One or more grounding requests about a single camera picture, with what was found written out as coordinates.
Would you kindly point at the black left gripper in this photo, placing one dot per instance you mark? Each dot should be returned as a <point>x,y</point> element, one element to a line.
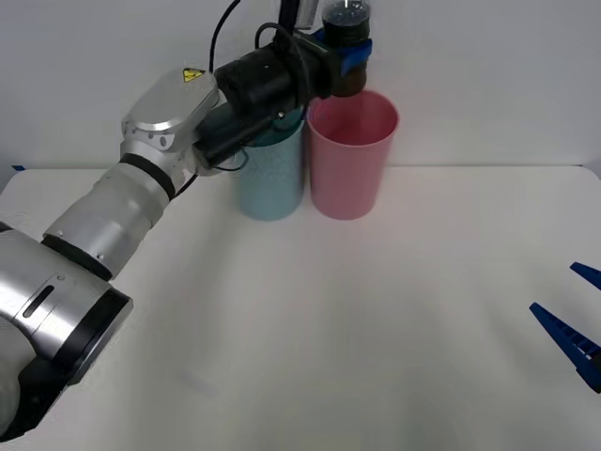
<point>321,70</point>

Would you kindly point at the silver and black left arm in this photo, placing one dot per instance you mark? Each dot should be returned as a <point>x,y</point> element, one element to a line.
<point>136,197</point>

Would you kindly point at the pink plastic bin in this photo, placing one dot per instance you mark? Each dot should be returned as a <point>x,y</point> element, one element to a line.
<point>347,183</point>

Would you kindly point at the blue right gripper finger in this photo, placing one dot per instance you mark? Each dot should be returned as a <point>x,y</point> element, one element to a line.
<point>573,340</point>
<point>589,274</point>

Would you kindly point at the small dark plastic bottle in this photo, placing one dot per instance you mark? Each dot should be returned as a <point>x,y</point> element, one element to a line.
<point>348,28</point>

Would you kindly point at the pale blue plastic bin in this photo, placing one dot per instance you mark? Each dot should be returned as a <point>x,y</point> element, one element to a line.
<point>270,188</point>

